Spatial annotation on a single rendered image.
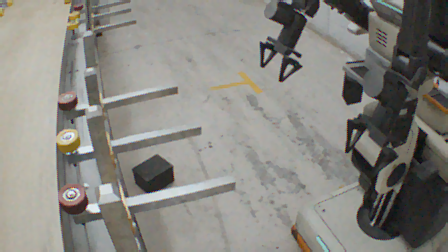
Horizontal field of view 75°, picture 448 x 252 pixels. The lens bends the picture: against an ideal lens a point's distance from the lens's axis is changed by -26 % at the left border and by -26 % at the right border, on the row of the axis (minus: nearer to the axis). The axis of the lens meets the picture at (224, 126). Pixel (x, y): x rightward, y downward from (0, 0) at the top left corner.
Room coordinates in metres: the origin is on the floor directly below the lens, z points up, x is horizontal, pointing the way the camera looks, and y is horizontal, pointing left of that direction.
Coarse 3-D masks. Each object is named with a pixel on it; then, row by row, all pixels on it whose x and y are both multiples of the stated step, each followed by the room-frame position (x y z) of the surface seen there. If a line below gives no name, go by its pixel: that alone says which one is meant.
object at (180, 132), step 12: (156, 132) 0.89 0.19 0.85; (168, 132) 0.89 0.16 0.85; (180, 132) 0.90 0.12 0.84; (192, 132) 0.91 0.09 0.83; (120, 144) 0.83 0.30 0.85; (132, 144) 0.84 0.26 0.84; (144, 144) 0.86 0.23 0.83; (156, 144) 0.87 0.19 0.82; (72, 156) 0.77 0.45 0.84; (84, 156) 0.78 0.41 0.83
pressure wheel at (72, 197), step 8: (72, 184) 0.58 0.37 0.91; (64, 192) 0.56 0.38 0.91; (72, 192) 0.55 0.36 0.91; (80, 192) 0.56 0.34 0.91; (64, 200) 0.53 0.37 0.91; (72, 200) 0.53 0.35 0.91; (80, 200) 0.53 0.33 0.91; (64, 208) 0.51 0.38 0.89; (72, 208) 0.51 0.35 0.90; (80, 208) 0.52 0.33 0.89
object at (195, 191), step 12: (216, 180) 0.69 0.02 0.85; (228, 180) 0.69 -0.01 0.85; (156, 192) 0.64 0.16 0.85; (168, 192) 0.65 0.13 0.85; (180, 192) 0.65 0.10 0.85; (192, 192) 0.65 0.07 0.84; (204, 192) 0.66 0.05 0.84; (216, 192) 0.67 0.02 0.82; (96, 204) 0.58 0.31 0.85; (132, 204) 0.60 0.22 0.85; (144, 204) 0.60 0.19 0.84; (156, 204) 0.62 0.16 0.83; (168, 204) 0.63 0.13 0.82; (72, 216) 0.53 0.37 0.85; (84, 216) 0.54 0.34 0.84; (96, 216) 0.55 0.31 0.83
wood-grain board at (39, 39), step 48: (48, 0) 2.88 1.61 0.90; (0, 48) 1.68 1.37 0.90; (48, 48) 1.55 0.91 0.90; (0, 96) 1.06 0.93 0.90; (48, 96) 1.04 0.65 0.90; (0, 144) 0.74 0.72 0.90; (48, 144) 0.75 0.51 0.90; (0, 192) 0.53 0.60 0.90; (48, 192) 0.55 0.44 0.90; (0, 240) 0.37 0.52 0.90; (48, 240) 0.40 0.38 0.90
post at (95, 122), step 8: (88, 112) 0.54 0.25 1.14; (96, 112) 0.55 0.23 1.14; (88, 120) 0.53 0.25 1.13; (96, 120) 0.54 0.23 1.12; (88, 128) 0.53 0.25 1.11; (96, 128) 0.54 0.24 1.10; (104, 128) 0.55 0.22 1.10; (96, 136) 0.54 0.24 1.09; (104, 136) 0.54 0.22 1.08; (96, 144) 0.54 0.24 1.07; (104, 144) 0.54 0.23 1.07; (96, 152) 0.53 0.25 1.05; (104, 152) 0.54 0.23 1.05; (96, 160) 0.53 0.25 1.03; (104, 160) 0.54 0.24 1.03; (104, 168) 0.54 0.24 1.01; (112, 168) 0.54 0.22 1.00; (104, 176) 0.54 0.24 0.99; (112, 176) 0.54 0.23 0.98; (104, 184) 0.53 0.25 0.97
